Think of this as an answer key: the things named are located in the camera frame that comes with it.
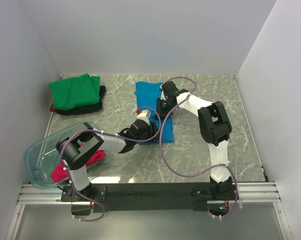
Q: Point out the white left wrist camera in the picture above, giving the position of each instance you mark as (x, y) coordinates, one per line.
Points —
(144, 115)

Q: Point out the aluminium frame rail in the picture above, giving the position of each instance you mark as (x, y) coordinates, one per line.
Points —
(255, 192)

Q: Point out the red folded t-shirt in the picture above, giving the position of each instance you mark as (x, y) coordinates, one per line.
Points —
(52, 109)

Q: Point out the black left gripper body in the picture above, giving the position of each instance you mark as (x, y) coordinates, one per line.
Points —
(148, 133)

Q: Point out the crimson crumpled t-shirt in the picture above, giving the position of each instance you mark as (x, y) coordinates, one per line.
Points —
(59, 173)

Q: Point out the clear plastic bin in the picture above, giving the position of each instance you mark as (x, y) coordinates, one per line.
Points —
(41, 158)

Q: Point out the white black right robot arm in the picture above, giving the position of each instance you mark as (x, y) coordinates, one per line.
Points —
(215, 129)

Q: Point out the black folded t-shirt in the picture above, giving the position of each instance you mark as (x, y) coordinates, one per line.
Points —
(85, 109)

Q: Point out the green folded t-shirt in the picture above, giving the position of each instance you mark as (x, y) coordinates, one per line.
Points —
(74, 92)

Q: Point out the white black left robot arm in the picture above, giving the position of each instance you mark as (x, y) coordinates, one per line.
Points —
(77, 152)

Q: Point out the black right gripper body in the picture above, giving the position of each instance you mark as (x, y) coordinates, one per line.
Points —
(164, 108)

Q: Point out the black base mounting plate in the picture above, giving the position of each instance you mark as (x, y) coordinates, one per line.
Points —
(160, 196)

